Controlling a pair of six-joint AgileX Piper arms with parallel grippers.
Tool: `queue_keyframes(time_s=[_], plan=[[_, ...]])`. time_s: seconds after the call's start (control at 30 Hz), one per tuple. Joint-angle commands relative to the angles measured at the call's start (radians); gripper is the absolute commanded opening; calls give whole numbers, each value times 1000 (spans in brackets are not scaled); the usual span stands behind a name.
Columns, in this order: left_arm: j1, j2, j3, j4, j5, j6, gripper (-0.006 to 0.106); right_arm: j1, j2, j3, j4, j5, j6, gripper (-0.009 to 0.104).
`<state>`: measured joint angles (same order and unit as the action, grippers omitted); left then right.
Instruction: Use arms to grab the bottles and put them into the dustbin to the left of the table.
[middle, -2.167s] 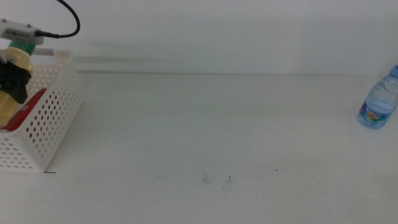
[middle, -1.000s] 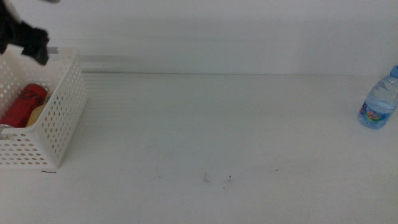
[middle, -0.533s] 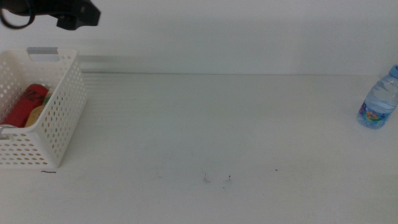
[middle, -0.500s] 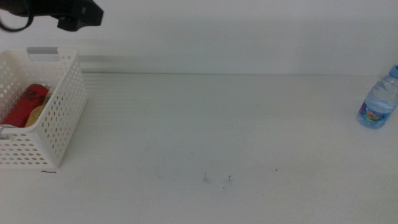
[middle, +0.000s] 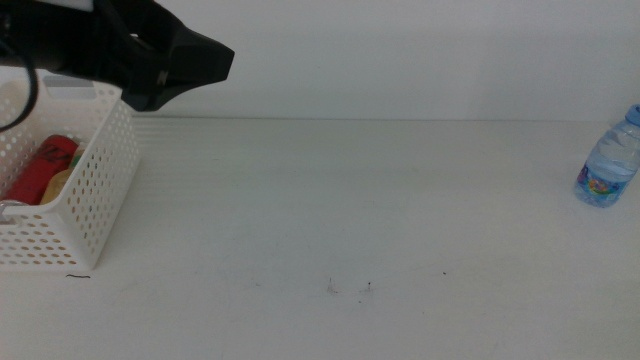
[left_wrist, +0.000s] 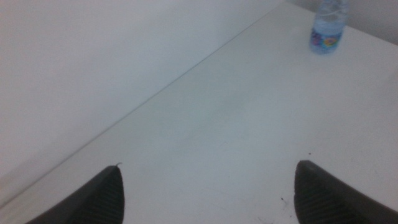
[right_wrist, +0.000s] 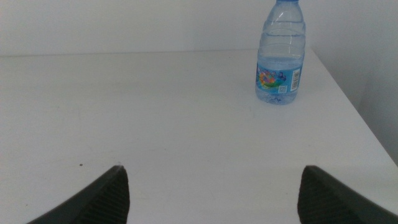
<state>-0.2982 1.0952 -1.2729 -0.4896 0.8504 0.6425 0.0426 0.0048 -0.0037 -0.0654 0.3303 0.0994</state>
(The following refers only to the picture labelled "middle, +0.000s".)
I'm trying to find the yellow tea bottle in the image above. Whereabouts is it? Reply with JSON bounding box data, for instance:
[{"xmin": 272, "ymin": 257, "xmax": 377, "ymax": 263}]
[{"xmin": 39, "ymin": 149, "xmax": 87, "ymax": 206}]

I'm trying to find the small water bottle blue label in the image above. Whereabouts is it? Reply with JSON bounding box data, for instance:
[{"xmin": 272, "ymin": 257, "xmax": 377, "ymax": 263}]
[{"xmin": 574, "ymin": 103, "xmax": 640, "ymax": 209}]

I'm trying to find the white perforated plastic basket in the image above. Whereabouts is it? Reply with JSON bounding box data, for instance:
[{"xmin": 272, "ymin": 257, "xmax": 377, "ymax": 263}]
[{"xmin": 0, "ymin": 74, "xmax": 141, "ymax": 274}]

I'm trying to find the red drink can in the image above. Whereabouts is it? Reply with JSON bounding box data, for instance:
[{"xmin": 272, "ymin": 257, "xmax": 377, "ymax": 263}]
[{"xmin": 2, "ymin": 133, "xmax": 80, "ymax": 206}]

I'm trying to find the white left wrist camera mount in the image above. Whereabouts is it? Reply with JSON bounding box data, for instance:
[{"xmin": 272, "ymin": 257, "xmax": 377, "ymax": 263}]
[{"xmin": 29, "ymin": 0, "xmax": 95, "ymax": 13}]

